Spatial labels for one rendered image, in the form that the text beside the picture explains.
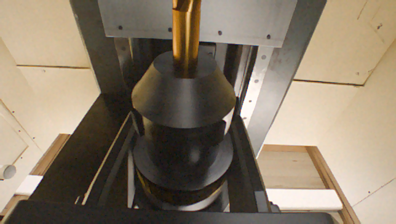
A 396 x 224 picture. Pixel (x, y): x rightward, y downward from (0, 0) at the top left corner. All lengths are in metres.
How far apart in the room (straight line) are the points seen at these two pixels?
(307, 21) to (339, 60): 0.63
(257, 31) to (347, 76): 0.87
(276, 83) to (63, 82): 1.15
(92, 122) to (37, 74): 0.83
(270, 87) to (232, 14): 0.30
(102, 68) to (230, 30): 0.42
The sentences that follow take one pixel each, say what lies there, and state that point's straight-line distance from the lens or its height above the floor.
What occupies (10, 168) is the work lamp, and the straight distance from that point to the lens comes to 1.09.
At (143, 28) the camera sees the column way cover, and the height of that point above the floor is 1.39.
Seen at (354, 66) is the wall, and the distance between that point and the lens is 1.30.
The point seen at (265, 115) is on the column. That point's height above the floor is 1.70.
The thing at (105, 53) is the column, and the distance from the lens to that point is 0.64.
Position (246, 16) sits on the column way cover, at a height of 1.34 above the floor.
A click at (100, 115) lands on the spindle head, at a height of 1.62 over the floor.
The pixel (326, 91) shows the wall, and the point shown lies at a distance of 1.31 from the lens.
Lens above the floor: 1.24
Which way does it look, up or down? 41 degrees up
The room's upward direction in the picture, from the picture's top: 175 degrees counter-clockwise
